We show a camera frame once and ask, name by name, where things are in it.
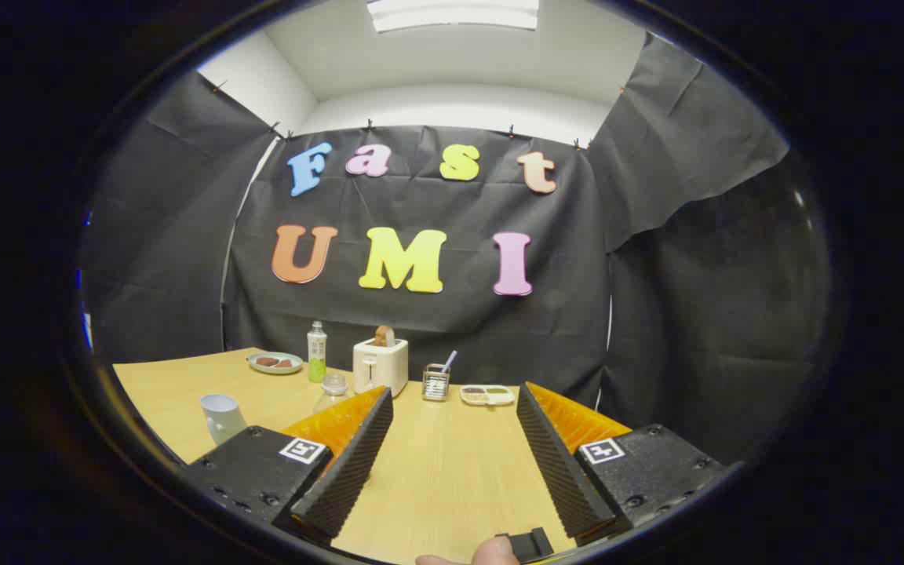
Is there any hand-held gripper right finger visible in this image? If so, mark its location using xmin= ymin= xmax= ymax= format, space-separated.
xmin=515 ymin=381 xmax=729 ymax=548

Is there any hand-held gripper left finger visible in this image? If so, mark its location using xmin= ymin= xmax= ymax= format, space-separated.
xmin=184 ymin=385 xmax=395 ymax=546

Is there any green label juice bottle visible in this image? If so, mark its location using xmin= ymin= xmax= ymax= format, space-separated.
xmin=312 ymin=372 xmax=352 ymax=414

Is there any white cup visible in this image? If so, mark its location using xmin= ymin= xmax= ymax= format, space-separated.
xmin=200 ymin=393 xmax=249 ymax=447

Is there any capped green label bottle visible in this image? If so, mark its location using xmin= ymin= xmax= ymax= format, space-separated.
xmin=307 ymin=320 xmax=328 ymax=384

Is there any white divided sauce tray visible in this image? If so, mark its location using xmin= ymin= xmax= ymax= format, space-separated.
xmin=460 ymin=384 xmax=516 ymax=406

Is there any white toaster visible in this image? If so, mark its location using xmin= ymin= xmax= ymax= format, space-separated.
xmin=352 ymin=337 xmax=409 ymax=398

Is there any wooden table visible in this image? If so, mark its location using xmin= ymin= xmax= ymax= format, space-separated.
xmin=112 ymin=348 xmax=602 ymax=565

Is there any metal mesh holder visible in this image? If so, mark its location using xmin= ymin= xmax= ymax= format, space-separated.
xmin=421 ymin=364 xmax=452 ymax=403

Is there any pale green plate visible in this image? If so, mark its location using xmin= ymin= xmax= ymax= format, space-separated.
xmin=246 ymin=352 xmax=304 ymax=375

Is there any black backdrop cloth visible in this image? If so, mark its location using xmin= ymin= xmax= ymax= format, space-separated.
xmin=79 ymin=31 xmax=833 ymax=468

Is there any ceiling light panel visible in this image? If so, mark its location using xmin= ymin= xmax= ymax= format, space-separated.
xmin=366 ymin=0 xmax=541 ymax=34

